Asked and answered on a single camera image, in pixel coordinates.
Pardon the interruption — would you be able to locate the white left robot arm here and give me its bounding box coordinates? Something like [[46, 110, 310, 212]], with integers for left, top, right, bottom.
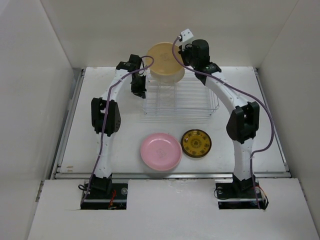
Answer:
[[89, 54, 148, 199]]

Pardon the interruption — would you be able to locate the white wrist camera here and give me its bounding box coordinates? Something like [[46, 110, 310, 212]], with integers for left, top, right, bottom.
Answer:
[[178, 28, 194, 51], [138, 69, 148, 76]]

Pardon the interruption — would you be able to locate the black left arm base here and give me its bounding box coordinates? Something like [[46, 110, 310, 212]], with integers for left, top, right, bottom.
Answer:
[[80, 182, 129, 210]]

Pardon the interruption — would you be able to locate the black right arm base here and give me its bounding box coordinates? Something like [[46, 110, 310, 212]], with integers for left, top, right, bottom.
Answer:
[[213, 182, 269, 210]]

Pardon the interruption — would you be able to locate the pink plastic plate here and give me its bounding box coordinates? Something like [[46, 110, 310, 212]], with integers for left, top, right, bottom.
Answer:
[[140, 133, 183, 172]]

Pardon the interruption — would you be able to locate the white wire dish rack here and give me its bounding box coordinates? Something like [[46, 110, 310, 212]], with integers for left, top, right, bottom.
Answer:
[[142, 68, 220, 122]]

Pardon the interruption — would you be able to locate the yellow plate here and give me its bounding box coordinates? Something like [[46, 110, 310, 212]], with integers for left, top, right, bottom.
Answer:
[[147, 42, 185, 84]]

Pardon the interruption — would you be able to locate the white foam front board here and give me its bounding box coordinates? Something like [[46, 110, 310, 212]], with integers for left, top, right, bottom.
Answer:
[[28, 178, 319, 240]]

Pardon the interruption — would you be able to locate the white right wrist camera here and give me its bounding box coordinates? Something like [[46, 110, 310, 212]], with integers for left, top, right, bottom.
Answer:
[[178, 28, 194, 51]]

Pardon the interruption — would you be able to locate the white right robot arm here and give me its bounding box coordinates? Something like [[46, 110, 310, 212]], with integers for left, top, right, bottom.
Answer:
[[178, 36, 260, 197]]

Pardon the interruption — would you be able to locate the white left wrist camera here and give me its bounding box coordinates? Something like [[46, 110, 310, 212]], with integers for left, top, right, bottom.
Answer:
[[138, 69, 148, 76]]

